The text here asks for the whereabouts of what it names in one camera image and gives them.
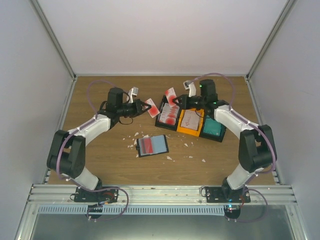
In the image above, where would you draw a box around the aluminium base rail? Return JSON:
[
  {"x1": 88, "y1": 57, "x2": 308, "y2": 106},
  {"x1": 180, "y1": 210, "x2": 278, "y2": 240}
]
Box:
[{"x1": 27, "y1": 184, "x2": 297, "y2": 206}]

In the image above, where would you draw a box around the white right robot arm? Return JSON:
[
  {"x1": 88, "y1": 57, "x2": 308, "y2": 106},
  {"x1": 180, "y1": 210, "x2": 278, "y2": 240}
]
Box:
[{"x1": 173, "y1": 79, "x2": 277, "y2": 203}]

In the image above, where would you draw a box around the black left storage bin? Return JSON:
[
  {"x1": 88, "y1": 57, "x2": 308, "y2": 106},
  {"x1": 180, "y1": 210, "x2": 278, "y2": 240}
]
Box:
[{"x1": 155, "y1": 95, "x2": 181, "y2": 132}]

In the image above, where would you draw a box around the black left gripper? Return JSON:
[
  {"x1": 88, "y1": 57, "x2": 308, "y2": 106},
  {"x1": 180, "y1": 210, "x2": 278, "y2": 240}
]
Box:
[{"x1": 117, "y1": 99, "x2": 151, "y2": 118}]

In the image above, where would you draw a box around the black leather card holder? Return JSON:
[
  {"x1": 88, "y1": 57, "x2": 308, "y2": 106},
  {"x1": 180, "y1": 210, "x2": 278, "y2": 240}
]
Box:
[{"x1": 135, "y1": 134, "x2": 169, "y2": 158}]

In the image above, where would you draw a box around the black storage bin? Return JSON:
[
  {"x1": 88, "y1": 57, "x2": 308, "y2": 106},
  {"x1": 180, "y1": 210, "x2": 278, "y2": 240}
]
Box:
[
  {"x1": 155, "y1": 95, "x2": 181, "y2": 132},
  {"x1": 199, "y1": 116, "x2": 227, "y2": 143}
]

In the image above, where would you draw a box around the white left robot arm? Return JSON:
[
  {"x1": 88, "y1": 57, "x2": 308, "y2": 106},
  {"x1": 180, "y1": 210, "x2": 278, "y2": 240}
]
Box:
[{"x1": 46, "y1": 87, "x2": 152, "y2": 202}]

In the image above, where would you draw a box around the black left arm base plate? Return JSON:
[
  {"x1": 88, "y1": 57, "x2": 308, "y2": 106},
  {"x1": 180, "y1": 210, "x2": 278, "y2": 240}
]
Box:
[{"x1": 69, "y1": 187, "x2": 119, "y2": 204}]

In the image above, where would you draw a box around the aluminium corner post left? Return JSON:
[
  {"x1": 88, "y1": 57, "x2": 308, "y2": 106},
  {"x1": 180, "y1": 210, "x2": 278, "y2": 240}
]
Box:
[{"x1": 29, "y1": 0, "x2": 77, "y2": 82}]

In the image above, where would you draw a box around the aluminium corner post right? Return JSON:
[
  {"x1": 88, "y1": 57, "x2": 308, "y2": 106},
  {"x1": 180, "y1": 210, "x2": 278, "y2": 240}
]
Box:
[{"x1": 245, "y1": 0, "x2": 297, "y2": 81}]

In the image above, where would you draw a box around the yellow middle storage bin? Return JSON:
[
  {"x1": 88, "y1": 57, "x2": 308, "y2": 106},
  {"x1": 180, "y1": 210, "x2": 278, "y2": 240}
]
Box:
[{"x1": 176, "y1": 108, "x2": 205, "y2": 137}]

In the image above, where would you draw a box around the red white card stack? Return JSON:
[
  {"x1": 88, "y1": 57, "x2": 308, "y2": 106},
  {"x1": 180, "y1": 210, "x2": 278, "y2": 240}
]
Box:
[{"x1": 158, "y1": 103, "x2": 180, "y2": 126}]

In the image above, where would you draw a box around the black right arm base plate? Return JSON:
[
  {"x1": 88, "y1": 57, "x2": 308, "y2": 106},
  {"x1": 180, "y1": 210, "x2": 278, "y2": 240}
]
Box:
[{"x1": 201, "y1": 186, "x2": 251, "y2": 204}]

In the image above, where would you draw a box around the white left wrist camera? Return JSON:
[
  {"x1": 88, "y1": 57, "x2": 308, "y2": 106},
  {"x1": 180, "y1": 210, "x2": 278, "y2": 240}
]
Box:
[{"x1": 127, "y1": 86, "x2": 139, "y2": 103}]

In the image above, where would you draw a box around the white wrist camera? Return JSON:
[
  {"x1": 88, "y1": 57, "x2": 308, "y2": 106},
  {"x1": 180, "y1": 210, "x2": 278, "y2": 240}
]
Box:
[
  {"x1": 127, "y1": 86, "x2": 139, "y2": 103},
  {"x1": 183, "y1": 80, "x2": 197, "y2": 98}
]

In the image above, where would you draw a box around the grey slotted cable duct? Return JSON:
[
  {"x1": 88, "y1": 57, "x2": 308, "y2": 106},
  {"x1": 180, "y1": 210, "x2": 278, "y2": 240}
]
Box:
[{"x1": 38, "y1": 204, "x2": 225, "y2": 216}]

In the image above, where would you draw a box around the teal card stack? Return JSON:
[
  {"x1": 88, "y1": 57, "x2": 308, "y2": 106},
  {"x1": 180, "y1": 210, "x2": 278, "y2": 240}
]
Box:
[{"x1": 203, "y1": 117, "x2": 222, "y2": 137}]

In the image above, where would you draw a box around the aluminium corner post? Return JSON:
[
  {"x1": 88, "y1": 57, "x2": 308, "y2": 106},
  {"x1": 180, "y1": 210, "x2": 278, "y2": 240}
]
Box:
[
  {"x1": 29, "y1": 0, "x2": 77, "y2": 82},
  {"x1": 245, "y1": 0, "x2": 297, "y2": 81}
]

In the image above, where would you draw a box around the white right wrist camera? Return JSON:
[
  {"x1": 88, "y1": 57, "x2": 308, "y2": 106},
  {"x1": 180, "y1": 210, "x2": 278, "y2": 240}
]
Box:
[{"x1": 183, "y1": 80, "x2": 197, "y2": 98}]

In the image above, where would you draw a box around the red white credit card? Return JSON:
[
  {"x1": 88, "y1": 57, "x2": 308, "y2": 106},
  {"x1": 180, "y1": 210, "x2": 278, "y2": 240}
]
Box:
[{"x1": 140, "y1": 138, "x2": 153, "y2": 155}]

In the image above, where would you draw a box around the black right storage bin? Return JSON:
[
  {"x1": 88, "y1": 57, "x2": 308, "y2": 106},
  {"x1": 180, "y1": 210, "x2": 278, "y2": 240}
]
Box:
[{"x1": 199, "y1": 116, "x2": 227, "y2": 143}]

